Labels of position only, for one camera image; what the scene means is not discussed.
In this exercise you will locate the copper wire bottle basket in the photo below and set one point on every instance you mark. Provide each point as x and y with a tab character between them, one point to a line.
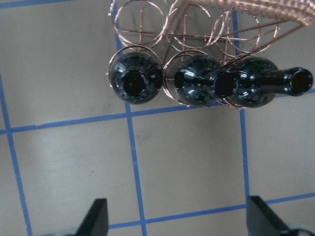
229	30

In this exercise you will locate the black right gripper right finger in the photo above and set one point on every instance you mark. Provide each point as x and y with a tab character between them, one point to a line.
262	221

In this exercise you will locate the dark wine bottle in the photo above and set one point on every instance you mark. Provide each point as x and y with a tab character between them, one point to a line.
260	81
201	80

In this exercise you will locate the dark wine bottle end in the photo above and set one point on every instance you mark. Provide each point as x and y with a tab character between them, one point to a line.
136	77

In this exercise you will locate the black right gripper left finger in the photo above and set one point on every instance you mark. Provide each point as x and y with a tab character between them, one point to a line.
95	222

